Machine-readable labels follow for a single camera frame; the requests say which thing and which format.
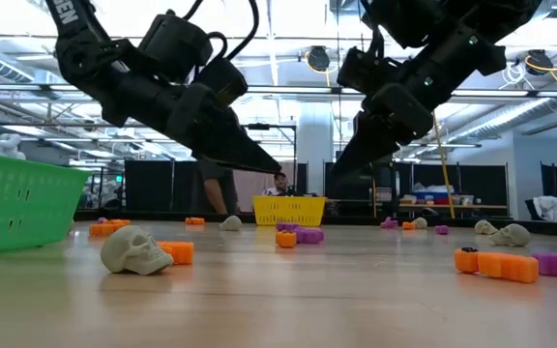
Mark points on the blue storage bin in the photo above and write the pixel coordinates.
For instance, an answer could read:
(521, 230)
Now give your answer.
(430, 196)

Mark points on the black cabinet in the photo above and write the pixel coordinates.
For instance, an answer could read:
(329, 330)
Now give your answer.
(356, 191)

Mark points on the yellow plastic basket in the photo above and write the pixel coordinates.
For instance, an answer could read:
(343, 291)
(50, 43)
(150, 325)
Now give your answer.
(288, 211)

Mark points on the long ceiling light strip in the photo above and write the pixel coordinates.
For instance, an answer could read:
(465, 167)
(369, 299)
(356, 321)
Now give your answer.
(283, 89)

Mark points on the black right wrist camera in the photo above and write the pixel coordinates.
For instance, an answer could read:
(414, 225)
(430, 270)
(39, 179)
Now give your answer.
(363, 70)

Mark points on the green plastic basket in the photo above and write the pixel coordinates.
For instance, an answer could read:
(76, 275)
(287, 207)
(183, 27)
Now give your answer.
(17, 203)

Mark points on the pale pink curtain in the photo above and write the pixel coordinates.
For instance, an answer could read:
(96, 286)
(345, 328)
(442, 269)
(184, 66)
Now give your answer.
(254, 181)

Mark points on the beige plastic skull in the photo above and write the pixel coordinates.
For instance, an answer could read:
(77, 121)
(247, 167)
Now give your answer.
(485, 227)
(131, 251)
(419, 223)
(513, 235)
(231, 223)

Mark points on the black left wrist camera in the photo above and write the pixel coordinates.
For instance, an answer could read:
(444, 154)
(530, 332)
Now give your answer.
(177, 41)

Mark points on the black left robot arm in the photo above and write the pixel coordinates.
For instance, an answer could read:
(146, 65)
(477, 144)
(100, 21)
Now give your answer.
(73, 53)

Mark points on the white cloth pile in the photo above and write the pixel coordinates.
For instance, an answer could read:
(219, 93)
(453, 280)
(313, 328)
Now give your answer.
(551, 208)

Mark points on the wooden side table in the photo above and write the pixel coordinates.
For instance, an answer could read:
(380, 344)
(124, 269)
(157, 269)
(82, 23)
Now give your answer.
(477, 207)

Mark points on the person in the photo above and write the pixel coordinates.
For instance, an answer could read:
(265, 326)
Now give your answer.
(218, 186)
(281, 182)

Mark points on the silver air duct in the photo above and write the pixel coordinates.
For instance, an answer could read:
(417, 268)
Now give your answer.
(10, 70)
(510, 116)

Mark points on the black metal frame rig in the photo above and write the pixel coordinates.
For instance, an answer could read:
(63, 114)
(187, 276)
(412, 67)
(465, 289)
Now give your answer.
(259, 126)

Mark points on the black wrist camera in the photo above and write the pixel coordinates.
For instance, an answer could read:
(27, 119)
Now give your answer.
(363, 70)
(177, 41)

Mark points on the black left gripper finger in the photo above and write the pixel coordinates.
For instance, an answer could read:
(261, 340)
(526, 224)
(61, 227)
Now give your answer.
(220, 155)
(240, 142)

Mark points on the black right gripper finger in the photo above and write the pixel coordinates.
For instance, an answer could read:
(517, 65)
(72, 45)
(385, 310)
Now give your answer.
(363, 133)
(382, 147)

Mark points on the white background robot figure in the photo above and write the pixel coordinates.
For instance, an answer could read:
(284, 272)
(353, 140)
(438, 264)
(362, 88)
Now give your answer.
(8, 144)

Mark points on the narrow black panel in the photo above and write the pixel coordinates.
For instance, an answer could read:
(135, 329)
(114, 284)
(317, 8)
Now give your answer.
(301, 179)

